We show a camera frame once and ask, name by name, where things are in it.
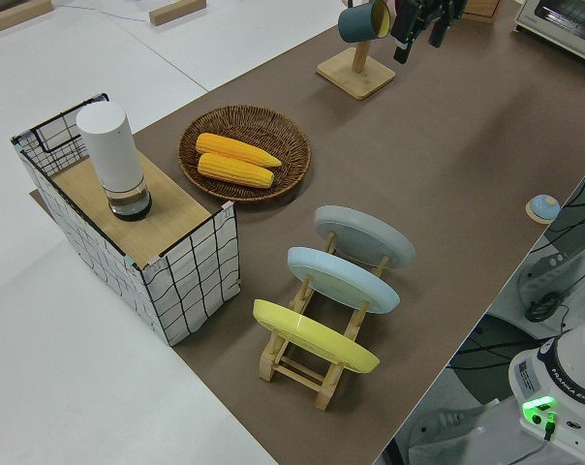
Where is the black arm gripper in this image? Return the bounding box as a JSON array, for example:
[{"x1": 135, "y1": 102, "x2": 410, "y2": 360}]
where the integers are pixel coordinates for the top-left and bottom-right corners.
[{"x1": 389, "y1": 0, "x2": 469, "y2": 65}]

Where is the gray ceramic plate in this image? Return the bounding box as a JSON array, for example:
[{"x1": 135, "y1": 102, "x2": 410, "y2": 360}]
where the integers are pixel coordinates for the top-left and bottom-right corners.
[{"x1": 313, "y1": 204, "x2": 416, "y2": 273}]

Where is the light blue ceramic plate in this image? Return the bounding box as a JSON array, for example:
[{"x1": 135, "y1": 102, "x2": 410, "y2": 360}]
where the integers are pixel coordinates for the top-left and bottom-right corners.
[{"x1": 286, "y1": 246, "x2": 401, "y2": 315}]

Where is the yellow ceramic plate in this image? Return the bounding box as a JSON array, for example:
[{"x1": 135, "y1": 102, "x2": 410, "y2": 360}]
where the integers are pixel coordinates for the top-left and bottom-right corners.
[{"x1": 252, "y1": 298, "x2": 382, "y2": 375}]

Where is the low wooden plate rack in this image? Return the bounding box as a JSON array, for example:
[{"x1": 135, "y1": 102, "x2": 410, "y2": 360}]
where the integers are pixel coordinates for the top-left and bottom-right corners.
[{"x1": 258, "y1": 231, "x2": 390, "y2": 412}]

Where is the teal mug yellow inside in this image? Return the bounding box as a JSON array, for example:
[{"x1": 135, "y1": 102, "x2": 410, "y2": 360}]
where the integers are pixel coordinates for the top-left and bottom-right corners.
[{"x1": 337, "y1": 0, "x2": 393, "y2": 43}]

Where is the wooden mug tree stand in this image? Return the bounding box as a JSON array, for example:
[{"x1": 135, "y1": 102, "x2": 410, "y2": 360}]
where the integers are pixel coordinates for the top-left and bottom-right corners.
[{"x1": 316, "y1": 0, "x2": 397, "y2": 101}]

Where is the white toaster oven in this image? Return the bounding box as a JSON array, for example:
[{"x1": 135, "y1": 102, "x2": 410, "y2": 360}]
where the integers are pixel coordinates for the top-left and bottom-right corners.
[{"x1": 511, "y1": 0, "x2": 585, "y2": 67}]

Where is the brown table mat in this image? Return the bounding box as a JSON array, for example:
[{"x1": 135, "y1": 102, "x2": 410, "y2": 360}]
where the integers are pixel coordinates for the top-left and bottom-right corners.
[{"x1": 28, "y1": 0, "x2": 585, "y2": 465}]

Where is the round wicker basket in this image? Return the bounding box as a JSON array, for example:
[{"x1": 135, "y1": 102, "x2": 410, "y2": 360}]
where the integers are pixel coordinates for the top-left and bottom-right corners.
[{"x1": 177, "y1": 104, "x2": 313, "y2": 203}]

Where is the blue call bell wooden base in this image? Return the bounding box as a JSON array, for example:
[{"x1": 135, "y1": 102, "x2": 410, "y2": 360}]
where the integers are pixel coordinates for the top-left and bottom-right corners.
[{"x1": 524, "y1": 193, "x2": 561, "y2": 226}]

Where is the yellow corn cob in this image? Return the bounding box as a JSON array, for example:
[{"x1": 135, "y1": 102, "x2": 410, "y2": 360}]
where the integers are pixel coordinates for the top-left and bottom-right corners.
[
  {"x1": 197, "y1": 152, "x2": 276, "y2": 189},
  {"x1": 196, "y1": 133, "x2": 283, "y2": 170}
]

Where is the light wooden block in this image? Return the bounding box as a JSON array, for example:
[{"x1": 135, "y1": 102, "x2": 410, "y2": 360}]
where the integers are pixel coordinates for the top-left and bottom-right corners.
[
  {"x1": 0, "y1": 0, "x2": 54, "y2": 35},
  {"x1": 148, "y1": 0, "x2": 208, "y2": 26}
]

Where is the wooden basket lid board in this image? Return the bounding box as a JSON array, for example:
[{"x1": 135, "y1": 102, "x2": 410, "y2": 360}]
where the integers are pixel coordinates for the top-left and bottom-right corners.
[{"x1": 51, "y1": 153, "x2": 212, "y2": 267}]

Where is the white cylinder dispenser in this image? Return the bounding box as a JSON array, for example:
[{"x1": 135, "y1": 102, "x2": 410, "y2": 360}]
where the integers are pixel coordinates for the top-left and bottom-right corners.
[{"x1": 76, "y1": 100, "x2": 154, "y2": 223}]

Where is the coiled black floor cable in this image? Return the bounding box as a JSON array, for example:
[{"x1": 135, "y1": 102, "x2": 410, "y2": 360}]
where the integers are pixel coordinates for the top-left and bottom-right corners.
[{"x1": 524, "y1": 294, "x2": 564, "y2": 324}]

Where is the black wire basket white liner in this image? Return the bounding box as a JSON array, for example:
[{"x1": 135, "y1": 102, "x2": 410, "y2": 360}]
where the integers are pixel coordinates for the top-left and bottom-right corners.
[{"x1": 10, "y1": 92, "x2": 240, "y2": 348}]

